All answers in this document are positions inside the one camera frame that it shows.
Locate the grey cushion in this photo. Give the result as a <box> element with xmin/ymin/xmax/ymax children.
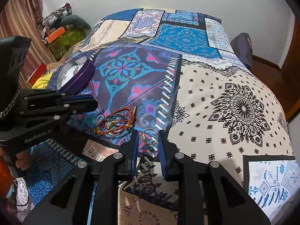
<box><xmin>60</xmin><ymin>15</ymin><xmax>91</xmax><ymax>31</ymax></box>

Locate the red cardboard box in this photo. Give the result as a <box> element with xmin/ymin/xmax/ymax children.
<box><xmin>27</xmin><ymin>62</ymin><xmax>48</xmax><ymax>87</ymax></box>

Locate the black white braided cable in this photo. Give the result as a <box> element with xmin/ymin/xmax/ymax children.
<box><xmin>0</xmin><ymin>82</ymin><xmax>22</xmax><ymax>120</ymax></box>

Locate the yellow cloth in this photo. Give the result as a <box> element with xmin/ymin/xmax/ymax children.
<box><xmin>31</xmin><ymin>71</ymin><xmax>55</xmax><ymax>89</ymax></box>

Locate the striped brown curtain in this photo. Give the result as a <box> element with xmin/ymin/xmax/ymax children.
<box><xmin>0</xmin><ymin>0</ymin><xmax>58</xmax><ymax>92</ymax></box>

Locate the patterned patchwork bed blanket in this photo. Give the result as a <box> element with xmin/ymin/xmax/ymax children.
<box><xmin>5</xmin><ymin>8</ymin><xmax>296</xmax><ymax>225</ymax></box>

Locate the person's left hand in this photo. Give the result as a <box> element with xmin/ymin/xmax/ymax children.
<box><xmin>13</xmin><ymin>149</ymin><xmax>31</xmax><ymax>170</ymax></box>

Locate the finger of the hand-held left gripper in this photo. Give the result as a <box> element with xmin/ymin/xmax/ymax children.
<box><xmin>22</xmin><ymin>89</ymin><xmax>95</xmax><ymax>102</ymax></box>
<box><xmin>19</xmin><ymin>98</ymin><xmax>98</xmax><ymax>122</ymax></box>

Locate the orange box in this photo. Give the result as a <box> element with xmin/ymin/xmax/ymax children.
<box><xmin>45</xmin><ymin>27</ymin><xmax>66</xmax><ymax>44</ymax></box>

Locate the gold ring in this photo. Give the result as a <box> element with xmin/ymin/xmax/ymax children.
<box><xmin>141</xmin><ymin>128</ymin><xmax>158</xmax><ymax>145</ymax></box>

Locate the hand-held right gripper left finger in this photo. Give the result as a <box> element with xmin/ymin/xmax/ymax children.
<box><xmin>22</xmin><ymin>129</ymin><xmax>139</xmax><ymax>225</ymax></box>

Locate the dark blue pillow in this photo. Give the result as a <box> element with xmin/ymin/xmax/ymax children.
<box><xmin>230</xmin><ymin>33</ymin><xmax>254</xmax><ymax>72</ymax></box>

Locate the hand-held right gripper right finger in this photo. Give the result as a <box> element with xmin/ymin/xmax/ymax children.
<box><xmin>157</xmin><ymin>130</ymin><xmax>268</xmax><ymax>225</ymax></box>

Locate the red thread bracelet tangle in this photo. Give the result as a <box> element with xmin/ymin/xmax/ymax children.
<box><xmin>93</xmin><ymin>106</ymin><xmax>139</xmax><ymax>137</ymax></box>

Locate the round purple tin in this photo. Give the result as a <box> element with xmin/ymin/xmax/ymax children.
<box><xmin>56</xmin><ymin>57</ymin><xmax>96</xmax><ymax>95</ymax></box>

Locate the pile of clothes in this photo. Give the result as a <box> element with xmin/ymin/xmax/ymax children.
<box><xmin>40</xmin><ymin>3</ymin><xmax>72</xmax><ymax>40</ymax></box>

